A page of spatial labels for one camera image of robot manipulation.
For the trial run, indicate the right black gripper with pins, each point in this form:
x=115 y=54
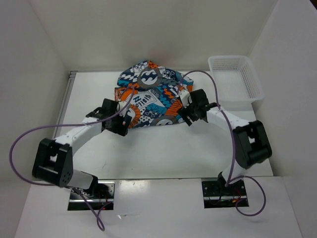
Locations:
x=184 y=112

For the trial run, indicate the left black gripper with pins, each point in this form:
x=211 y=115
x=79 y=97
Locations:
x=122 y=129

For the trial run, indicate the colourful patterned shorts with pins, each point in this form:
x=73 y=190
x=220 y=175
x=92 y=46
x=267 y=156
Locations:
x=155 y=100

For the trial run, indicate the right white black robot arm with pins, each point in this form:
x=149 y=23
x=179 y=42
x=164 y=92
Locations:
x=250 y=144

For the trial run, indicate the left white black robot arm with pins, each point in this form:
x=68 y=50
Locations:
x=54 y=158

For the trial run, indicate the white plastic mesh basket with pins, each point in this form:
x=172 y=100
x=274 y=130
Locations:
x=236 y=79

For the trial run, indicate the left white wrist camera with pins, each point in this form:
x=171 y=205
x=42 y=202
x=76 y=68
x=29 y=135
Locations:
x=128 y=117

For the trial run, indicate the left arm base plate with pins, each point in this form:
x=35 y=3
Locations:
x=101 y=199

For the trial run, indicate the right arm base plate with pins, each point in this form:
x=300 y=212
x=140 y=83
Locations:
x=216 y=197

